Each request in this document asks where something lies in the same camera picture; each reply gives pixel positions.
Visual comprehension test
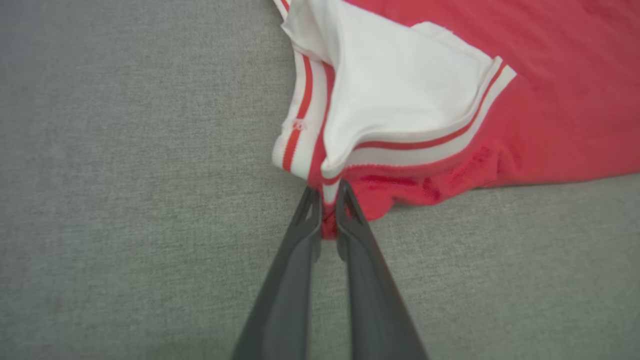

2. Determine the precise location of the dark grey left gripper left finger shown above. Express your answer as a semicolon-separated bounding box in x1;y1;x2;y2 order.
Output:
231;186;323;360

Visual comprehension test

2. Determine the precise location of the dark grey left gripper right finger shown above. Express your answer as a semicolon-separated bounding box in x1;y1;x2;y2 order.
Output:
334;179;429;360

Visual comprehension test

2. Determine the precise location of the red and white shirt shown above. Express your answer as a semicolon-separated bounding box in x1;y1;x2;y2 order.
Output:
271;0;640;240

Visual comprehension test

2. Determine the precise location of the grey fabric sofa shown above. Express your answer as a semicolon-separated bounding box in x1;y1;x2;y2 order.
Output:
0;0;640;360

